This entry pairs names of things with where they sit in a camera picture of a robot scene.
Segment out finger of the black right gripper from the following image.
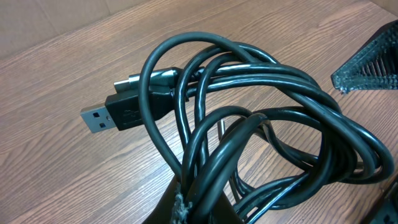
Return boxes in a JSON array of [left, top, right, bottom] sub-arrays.
[[360, 182, 397, 224], [331, 21, 397, 93]]

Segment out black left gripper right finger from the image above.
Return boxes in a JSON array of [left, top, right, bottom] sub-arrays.
[[212, 193, 244, 224]]

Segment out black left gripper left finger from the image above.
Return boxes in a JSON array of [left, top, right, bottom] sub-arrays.
[[150, 177, 187, 224]]

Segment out black USB-A cable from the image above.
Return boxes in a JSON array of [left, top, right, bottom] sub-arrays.
[[80, 42, 396, 224]]

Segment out black USB-C cable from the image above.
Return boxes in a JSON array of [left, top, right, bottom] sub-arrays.
[[113, 31, 386, 224]]

